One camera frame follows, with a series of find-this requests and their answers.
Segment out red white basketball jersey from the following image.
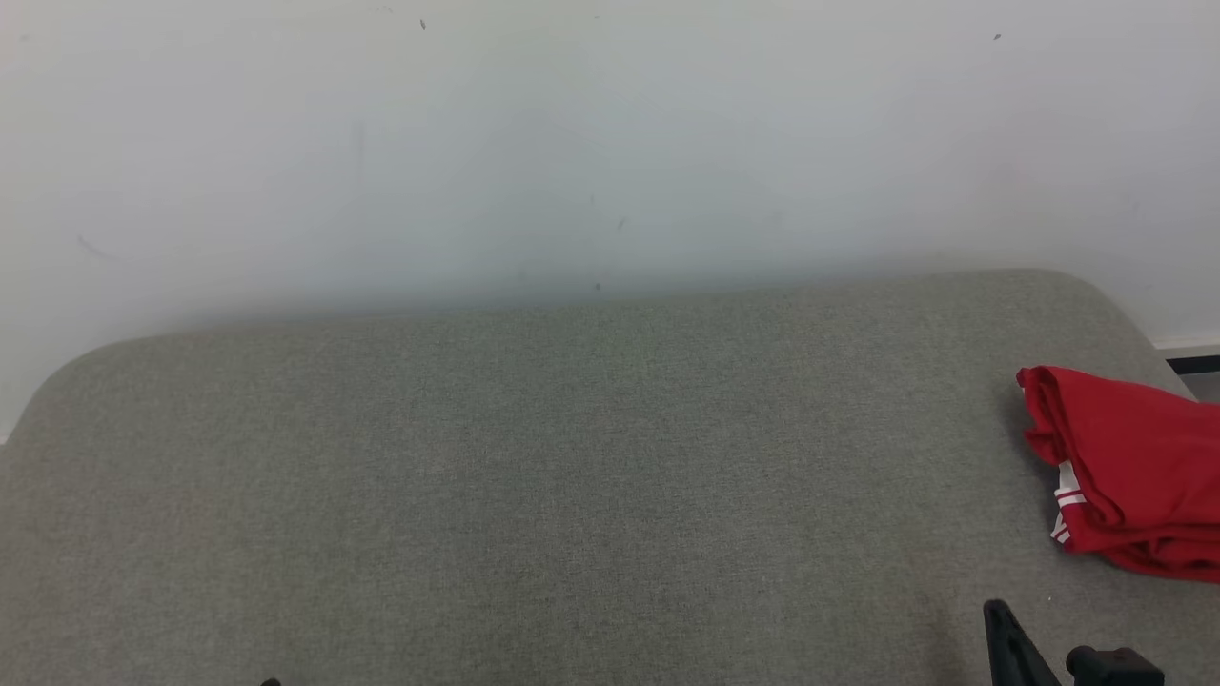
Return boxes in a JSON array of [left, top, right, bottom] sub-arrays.
[[1015, 366, 1220, 584]]

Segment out black white baseboard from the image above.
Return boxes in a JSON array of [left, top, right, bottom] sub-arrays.
[[1153, 340, 1220, 378]]

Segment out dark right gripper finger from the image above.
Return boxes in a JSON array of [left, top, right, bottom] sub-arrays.
[[982, 600, 1061, 686]]

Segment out grey fabric sofa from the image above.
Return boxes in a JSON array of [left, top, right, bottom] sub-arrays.
[[0, 269, 1220, 686]]

